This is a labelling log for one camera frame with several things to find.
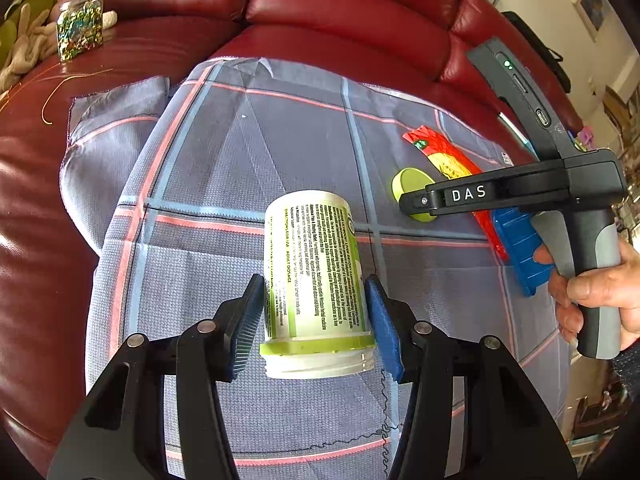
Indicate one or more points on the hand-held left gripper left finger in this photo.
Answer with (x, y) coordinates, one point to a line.
(247, 325)

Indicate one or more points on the small purple toy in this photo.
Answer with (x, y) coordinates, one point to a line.
(584, 136)

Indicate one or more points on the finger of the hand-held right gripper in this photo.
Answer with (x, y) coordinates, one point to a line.
(415, 204)

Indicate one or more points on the white blue stick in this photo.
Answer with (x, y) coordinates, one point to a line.
(510, 125)

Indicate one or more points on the cluttered shelf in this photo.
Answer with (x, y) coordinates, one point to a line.
(620, 110)

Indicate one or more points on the black bag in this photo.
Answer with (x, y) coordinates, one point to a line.
(545, 50)

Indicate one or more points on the grey plaid cloth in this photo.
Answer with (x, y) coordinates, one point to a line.
(200, 160)

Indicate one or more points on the round green lid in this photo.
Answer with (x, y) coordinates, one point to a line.
(407, 185)

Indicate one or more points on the yellow thread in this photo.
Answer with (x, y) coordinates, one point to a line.
(44, 107)

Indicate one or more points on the beige plush toy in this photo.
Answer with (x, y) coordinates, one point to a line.
(25, 45)

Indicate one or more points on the bag of colourful beads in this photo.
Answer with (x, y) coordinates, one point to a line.
(80, 30)

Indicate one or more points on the green plush toy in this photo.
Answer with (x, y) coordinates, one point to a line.
(30, 0)

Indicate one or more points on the person's right hand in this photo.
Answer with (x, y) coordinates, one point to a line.
(630, 295)

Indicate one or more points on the red leather sofa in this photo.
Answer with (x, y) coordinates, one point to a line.
(350, 10)

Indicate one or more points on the framed wall picture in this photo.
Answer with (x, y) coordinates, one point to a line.
(590, 10)

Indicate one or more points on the red yellow snack wrapper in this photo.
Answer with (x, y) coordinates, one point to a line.
(450, 160)

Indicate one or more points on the white jar with green label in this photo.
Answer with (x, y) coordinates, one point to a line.
(310, 260)

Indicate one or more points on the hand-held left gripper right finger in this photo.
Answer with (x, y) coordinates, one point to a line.
(385, 325)

